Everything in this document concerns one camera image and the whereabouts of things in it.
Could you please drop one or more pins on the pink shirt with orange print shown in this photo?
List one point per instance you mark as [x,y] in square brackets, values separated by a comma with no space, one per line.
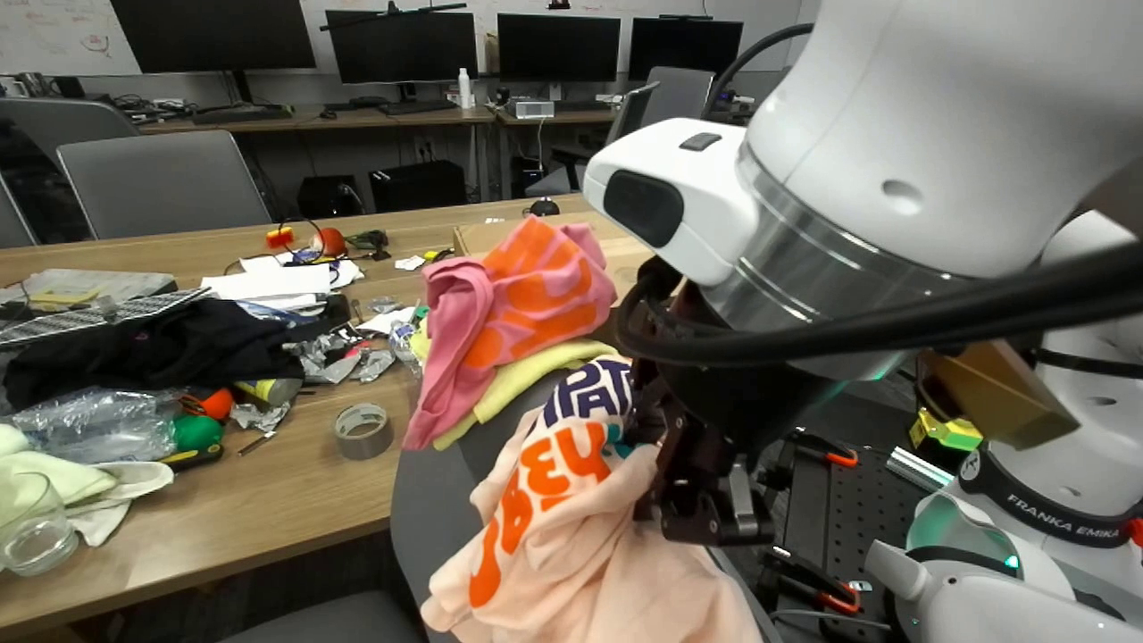
[523,296]

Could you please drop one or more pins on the black computer monitor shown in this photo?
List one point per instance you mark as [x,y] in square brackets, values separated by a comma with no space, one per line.
[397,45]
[217,32]
[679,45]
[557,45]

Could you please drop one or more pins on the grey office chair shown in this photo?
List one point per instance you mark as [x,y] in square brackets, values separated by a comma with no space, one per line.
[674,94]
[163,183]
[58,124]
[431,512]

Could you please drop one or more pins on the white paper sheets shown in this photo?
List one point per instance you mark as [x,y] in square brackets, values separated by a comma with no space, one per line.
[272,282]

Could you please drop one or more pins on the red orange round object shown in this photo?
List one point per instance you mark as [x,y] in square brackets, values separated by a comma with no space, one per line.
[329,240]

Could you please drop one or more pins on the whiteboard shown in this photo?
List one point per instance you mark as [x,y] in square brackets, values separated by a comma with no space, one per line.
[58,32]

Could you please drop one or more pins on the crumpled foil wrappers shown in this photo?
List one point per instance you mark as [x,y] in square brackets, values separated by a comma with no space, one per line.
[345,361]

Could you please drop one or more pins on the black cloth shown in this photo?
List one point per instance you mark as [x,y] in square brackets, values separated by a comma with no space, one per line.
[156,352]

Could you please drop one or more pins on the small orange toy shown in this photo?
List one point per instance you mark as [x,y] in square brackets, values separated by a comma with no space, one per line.
[217,406]

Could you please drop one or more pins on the green ball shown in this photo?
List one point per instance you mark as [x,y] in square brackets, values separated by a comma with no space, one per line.
[197,436]

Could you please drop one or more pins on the clear plastic cup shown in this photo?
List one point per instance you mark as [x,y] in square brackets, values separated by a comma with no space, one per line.
[38,541]

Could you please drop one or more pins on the grey duct tape roll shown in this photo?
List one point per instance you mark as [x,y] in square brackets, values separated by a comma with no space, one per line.
[361,428]

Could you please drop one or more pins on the large cardboard box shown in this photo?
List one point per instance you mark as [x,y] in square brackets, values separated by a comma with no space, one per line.
[620,233]

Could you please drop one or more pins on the black keyboard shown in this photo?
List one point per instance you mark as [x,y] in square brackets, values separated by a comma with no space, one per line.
[237,110]

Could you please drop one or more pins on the yellow red emergency stop button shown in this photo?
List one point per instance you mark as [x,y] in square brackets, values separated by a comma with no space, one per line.
[947,428]

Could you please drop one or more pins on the peach shirt with colourful print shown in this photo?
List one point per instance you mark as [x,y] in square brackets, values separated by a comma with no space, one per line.
[557,558]

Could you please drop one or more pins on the clear plastic bag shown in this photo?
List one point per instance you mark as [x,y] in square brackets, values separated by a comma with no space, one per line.
[91,427]

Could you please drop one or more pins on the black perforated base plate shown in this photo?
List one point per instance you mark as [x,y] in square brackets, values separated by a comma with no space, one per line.
[835,512]

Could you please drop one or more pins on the striped grey cloth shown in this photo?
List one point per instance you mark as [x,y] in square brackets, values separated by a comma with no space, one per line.
[72,321]

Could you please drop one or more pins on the white bottle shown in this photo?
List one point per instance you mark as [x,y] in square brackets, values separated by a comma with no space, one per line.
[466,90]

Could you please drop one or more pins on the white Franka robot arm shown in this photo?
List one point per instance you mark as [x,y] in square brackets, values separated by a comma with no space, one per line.
[929,119]

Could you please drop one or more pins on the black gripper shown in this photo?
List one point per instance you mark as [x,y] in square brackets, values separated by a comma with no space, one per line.
[717,399]

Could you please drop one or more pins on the pale green cloth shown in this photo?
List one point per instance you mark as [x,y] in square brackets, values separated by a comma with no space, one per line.
[72,484]

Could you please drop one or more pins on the folded grey cloth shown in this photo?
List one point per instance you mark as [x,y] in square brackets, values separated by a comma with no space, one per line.
[94,288]

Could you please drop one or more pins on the yellow-green towel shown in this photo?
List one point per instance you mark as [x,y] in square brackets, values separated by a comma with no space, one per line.
[523,376]

